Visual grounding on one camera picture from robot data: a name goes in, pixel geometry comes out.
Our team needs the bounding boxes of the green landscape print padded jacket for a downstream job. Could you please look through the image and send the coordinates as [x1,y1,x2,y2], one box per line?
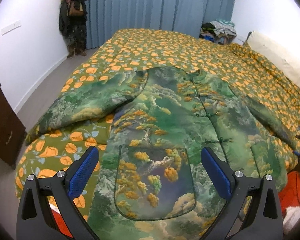
[27,67,300,239]

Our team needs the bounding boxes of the orange cloth at bedside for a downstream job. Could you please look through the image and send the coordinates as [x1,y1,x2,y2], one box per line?
[279,171,300,217]

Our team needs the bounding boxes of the dark brown wooden cabinet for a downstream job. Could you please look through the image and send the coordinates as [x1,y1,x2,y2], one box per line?
[0,84,26,169]

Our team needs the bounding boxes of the green orange leaf pattern quilt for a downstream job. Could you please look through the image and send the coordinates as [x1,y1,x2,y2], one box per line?
[15,29,300,219]

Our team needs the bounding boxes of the cream pillow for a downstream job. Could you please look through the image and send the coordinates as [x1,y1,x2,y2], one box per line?
[246,31,300,88]

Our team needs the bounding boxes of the hanging dark coats and bags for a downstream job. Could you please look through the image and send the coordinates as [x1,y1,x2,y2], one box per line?
[59,0,87,58]

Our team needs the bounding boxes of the blue pleated curtain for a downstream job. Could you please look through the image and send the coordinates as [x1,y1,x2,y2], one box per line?
[86,0,235,49]

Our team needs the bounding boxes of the pile of clothes by wall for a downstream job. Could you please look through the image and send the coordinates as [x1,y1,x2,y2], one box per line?
[199,19,237,44]

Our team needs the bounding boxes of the white wall switch plate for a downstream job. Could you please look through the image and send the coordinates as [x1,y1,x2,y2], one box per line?
[1,21,21,35]

